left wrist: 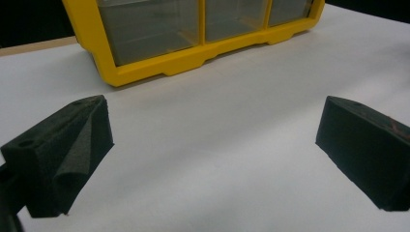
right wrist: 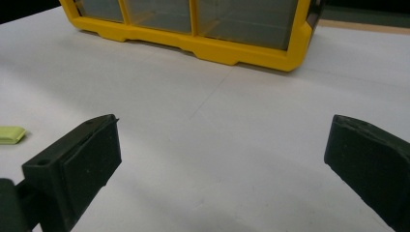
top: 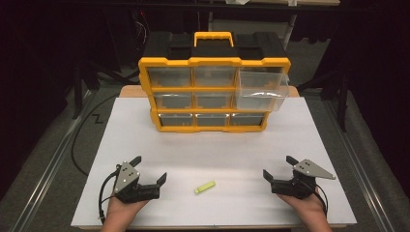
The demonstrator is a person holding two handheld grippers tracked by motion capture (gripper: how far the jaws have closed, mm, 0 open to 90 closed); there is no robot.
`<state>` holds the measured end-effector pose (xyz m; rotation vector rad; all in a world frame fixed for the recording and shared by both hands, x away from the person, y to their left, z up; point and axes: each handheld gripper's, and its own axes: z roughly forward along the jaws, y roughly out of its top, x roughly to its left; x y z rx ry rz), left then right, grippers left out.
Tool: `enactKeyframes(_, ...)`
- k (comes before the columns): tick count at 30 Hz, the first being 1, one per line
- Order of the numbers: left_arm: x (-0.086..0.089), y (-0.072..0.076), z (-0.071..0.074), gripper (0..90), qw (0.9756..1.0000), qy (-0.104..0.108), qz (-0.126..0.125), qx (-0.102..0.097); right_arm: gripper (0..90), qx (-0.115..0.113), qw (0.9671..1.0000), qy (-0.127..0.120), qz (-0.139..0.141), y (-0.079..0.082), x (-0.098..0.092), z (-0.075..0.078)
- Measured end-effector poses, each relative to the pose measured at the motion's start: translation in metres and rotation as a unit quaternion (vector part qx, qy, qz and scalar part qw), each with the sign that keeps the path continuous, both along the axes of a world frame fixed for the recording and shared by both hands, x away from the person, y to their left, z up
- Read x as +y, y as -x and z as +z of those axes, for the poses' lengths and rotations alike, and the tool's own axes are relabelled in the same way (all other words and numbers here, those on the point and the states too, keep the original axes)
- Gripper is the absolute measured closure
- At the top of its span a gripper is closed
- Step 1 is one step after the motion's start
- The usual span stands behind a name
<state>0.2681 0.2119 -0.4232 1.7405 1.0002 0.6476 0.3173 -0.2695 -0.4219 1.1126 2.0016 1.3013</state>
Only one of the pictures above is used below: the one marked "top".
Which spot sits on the yellow black organizer cabinet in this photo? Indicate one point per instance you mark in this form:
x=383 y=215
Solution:
x=212 y=61

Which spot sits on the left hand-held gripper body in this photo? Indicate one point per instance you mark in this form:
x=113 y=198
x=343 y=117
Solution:
x=127 y=180

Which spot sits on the black metal stand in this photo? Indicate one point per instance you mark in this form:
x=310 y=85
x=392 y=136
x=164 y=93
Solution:
x=77 y=90
x=341 y=96

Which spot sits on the person's left hand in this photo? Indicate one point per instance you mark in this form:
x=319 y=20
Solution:
x=121 y=211

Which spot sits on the white stand pole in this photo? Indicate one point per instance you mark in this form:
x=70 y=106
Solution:
x=289 y=30

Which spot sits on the aluminium floor rail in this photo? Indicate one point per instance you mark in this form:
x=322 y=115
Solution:
x=48 y=167
x=361 y=164

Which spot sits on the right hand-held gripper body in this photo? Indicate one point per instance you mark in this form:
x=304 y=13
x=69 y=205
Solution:
x=304 y=185

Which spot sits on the small yellow-green plastic stick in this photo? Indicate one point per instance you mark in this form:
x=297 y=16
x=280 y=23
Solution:
x=204 y=187

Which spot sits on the person's right hand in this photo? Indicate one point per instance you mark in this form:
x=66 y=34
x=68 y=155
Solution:
x=307 y=209

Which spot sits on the clear plastic drawer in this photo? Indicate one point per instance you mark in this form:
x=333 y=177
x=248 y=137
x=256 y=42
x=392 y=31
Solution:
x=261 y=96

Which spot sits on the set of clear drawers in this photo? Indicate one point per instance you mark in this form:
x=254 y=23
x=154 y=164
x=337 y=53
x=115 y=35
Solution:
x=169 y=77

